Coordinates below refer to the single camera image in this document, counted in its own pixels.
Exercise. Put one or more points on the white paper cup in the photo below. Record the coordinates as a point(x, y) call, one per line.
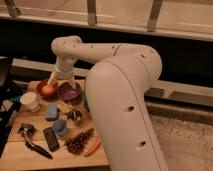
point(30, 101)

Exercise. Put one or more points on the small metal cup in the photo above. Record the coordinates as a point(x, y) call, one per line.
point(75, 116)

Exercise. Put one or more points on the orange bowl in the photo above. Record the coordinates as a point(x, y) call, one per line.
point(46, 91)

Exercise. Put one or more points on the purple bowl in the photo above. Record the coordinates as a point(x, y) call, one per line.
point(66, 93)

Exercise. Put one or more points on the wooden table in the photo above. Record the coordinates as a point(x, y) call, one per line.
point(17, 157)

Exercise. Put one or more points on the orange carrot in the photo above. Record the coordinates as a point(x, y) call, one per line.
point(93, 148)

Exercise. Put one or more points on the brown pine cone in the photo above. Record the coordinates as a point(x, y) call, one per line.
point(77, 144)

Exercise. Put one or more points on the black handled peeler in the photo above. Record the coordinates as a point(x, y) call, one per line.
point(26, 130)

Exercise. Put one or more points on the yellow banana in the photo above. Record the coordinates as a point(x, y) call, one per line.
point(64, 107)

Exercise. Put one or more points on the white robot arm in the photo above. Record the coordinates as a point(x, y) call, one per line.
point(115, 88)

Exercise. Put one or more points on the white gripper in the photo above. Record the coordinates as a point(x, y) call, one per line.
point(64, 70)

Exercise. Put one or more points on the blue round lid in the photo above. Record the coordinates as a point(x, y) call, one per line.
point(60, 127)

